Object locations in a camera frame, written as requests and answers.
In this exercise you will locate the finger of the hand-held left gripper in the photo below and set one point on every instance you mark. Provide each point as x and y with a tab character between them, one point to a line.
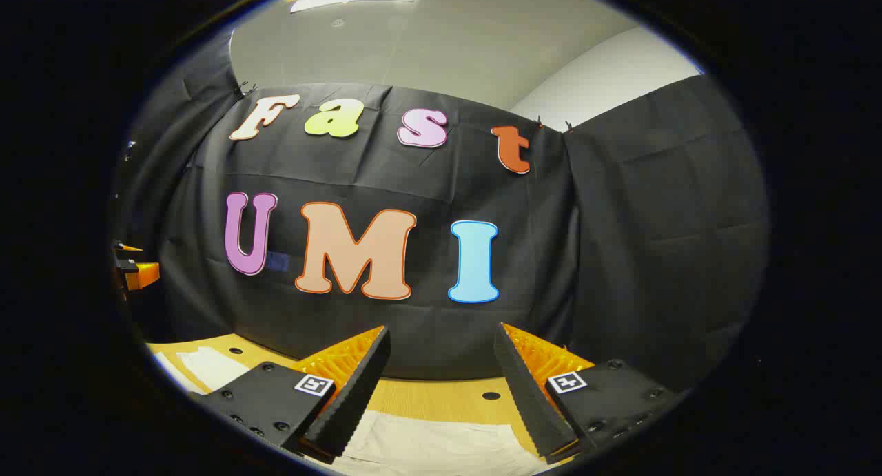
141	275

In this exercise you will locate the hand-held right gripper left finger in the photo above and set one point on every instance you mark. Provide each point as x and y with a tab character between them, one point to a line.
355	393

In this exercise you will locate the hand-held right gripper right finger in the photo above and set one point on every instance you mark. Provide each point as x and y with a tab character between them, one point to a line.
527	393

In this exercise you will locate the black backdrop cloth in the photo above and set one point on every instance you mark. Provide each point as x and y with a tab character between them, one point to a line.
620	255

